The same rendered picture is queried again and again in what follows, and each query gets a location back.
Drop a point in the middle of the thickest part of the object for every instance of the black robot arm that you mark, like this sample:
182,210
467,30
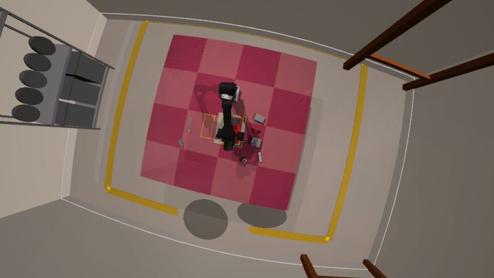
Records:
227,133

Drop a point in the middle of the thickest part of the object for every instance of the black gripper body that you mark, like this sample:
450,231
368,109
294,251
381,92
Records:
240,135

